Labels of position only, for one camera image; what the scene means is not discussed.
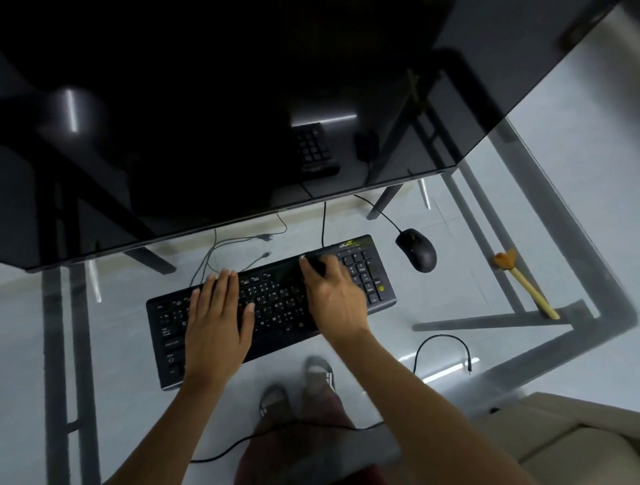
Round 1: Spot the black mouse cable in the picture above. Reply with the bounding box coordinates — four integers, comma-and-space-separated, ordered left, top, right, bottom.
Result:
353, 194, 404, 234

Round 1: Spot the person's left forearm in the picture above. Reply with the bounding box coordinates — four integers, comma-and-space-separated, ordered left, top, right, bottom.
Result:
102, 371, 237, 485

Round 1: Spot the person's left sandal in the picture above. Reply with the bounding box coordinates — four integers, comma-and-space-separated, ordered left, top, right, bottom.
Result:
258, 383, 292, 426

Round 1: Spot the grey metal desk frame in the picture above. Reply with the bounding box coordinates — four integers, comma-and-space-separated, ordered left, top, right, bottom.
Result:
40, 117, 639, 485

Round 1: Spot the black power cable with plug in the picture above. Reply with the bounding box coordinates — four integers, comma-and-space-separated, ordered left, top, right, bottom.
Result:
189, 212, 289, 288

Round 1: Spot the person's left hand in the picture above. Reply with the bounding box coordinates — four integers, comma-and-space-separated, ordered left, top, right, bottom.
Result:
183, 268, 256, 384

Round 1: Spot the long black floor cable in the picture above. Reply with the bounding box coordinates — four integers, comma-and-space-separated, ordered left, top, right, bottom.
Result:
189, 421, 386, 464

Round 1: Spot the short black cable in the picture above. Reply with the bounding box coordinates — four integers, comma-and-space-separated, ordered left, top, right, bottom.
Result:
413, 334, 474, 376

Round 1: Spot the person's right forearm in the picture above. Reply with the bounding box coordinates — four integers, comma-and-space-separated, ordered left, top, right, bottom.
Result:
327, 326, 539, 485

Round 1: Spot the large black monitor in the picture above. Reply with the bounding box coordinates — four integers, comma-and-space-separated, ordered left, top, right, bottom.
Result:
0, 0, 623, 273

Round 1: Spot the yellow pen with orange ornament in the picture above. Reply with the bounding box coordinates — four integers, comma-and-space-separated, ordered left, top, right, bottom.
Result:
492, 248, 561, 321

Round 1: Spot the person's right hand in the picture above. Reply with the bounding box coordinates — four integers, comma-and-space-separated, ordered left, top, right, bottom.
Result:
298, 253, 372, 346

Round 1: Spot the beige sofa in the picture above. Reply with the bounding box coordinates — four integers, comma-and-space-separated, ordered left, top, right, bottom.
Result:
469, 392, 640, 485

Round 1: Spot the black computer mouse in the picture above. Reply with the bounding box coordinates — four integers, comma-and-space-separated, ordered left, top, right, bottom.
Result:
395, 228, 438, 274

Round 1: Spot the black monitor stand foot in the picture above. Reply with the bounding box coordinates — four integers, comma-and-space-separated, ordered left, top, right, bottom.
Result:
122, 246, 177, 276
367, 182, 405, 221

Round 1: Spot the person's right sandal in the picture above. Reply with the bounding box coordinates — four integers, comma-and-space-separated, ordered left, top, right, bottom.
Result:
304, 355, 337, 396

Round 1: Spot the person's sandal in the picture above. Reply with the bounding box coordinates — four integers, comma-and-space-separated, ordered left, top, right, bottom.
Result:
304, 355, 337, 396
258, 383, 292, 426

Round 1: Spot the black computer keyboard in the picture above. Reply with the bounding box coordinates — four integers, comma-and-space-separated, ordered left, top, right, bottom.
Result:
146, 234, 399, 391

